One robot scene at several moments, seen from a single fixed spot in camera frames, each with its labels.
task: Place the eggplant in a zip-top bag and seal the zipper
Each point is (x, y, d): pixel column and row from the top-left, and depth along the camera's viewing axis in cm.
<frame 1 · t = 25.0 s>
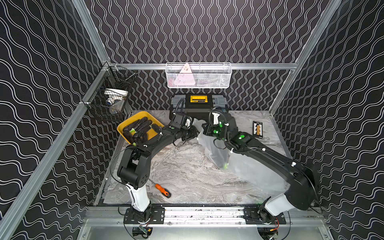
left hand: (198, 131, 88), fingers open
right hand: (201, 124, 79), fingers closed
yellow plastic tray: (139, 127, 109), point 3 cm above the table
black yellow toolbox: (197, 106, 103), point 17 cm above the table
orange handled screwdriver: (164, 191, 81), point 3 cm above the table
clear zip-top bag: (217, 151, 87), point 12 cm above the table
black phone with orange screen: (257, 129, 109), point 2 cm above the table

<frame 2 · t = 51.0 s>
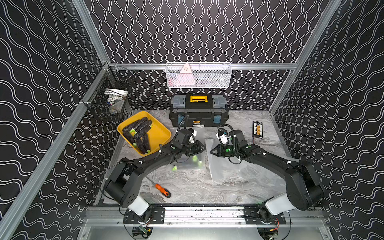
left hand: (206, 145, 83), fingers open
right hand: (210, 151, 86), fingers closed
clear zip-top bag: (197, 161, 92), point 4 cm above the table
the other named things where they were.

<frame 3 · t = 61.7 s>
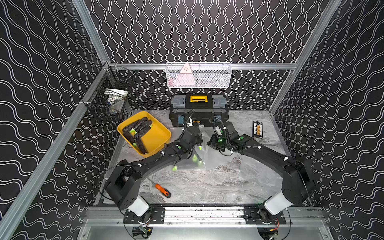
left hand: (198, 129, 83), fingers open
right hand: (206, 142, 85), fingers closed
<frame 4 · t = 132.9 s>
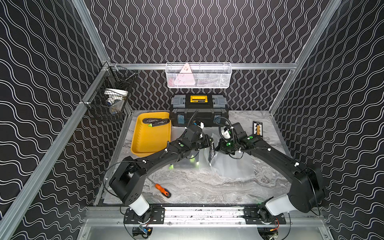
left hand: (214, 137, 81), fingers closed
right hand: (215, 148, 84), fingers closed
yellow plastic tray: (146, 140, 109), on the table
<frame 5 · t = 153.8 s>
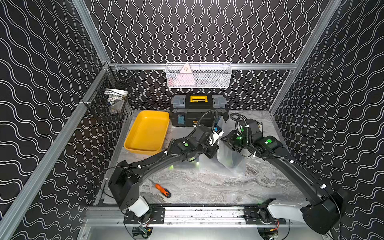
left hand: (218, 144, 76), fingers closed
right hand: (220, 138, 76), fingers open
clear plastic bag: (235, 160, 94), point 3 cm above the table
